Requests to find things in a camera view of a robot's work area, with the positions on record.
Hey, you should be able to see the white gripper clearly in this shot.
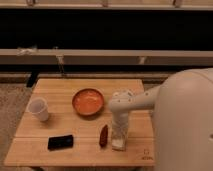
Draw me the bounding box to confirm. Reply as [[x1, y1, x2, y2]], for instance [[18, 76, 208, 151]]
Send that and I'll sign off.
[[111, 113, 129, 150]]

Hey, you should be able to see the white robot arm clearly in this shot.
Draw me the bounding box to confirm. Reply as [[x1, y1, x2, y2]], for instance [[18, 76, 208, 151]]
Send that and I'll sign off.
[[108, 68, 213, 171]]

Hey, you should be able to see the dark red snack bar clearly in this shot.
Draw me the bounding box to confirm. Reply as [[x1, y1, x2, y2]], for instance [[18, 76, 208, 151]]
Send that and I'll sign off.
[[99, 125, 108, 147]]

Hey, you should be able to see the orange bowl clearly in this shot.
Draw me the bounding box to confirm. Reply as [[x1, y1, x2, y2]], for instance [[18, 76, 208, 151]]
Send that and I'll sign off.
[[72, 88, 104, 116]]

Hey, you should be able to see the wooden table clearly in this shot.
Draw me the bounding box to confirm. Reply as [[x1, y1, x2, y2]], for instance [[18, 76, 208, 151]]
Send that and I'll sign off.
[[4, 79, 154, 167]]

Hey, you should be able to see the black rectangular box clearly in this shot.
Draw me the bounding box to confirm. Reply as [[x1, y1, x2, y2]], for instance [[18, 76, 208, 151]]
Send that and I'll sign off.
[[48, 135, 74, 150]]

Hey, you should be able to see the long wooden shelf rail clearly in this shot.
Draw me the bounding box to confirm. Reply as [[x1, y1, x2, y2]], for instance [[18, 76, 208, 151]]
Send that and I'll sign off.
[[0, 48, 213, 66]]

